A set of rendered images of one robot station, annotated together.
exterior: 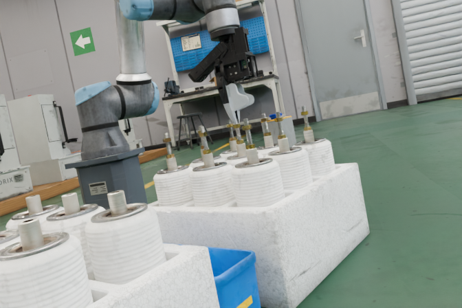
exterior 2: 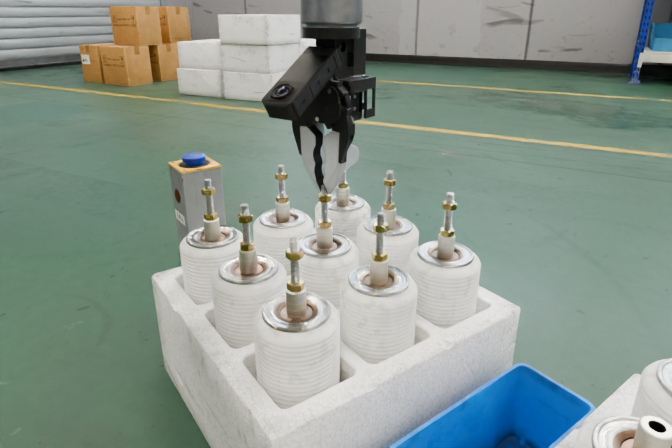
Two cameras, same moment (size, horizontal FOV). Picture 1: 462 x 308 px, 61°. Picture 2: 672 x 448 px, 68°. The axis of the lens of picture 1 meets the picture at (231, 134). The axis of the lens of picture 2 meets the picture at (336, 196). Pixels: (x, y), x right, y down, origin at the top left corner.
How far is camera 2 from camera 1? 0.98 m
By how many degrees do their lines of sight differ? 75
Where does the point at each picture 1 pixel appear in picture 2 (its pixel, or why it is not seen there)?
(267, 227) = (512, 327)
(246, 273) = (541, 390)
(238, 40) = (358, 52)
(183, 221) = (400, 386)
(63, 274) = not seen: outside the picture
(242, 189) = (469, 294)
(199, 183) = (407, 312)
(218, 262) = (481, 406)
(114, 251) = not seen: outside the picture
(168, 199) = (332, 369)
